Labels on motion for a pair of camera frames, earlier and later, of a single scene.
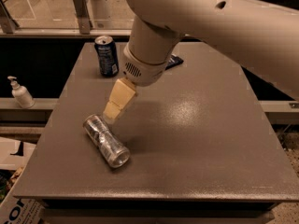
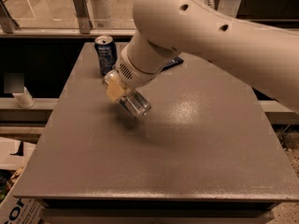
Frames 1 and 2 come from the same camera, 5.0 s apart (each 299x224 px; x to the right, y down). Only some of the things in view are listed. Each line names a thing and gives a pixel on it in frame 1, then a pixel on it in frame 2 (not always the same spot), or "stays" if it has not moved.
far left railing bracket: [7, 23] stays
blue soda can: [107, 56] stays
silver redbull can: [114, 152] -> [136, 103]
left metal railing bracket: [82, 16] stays
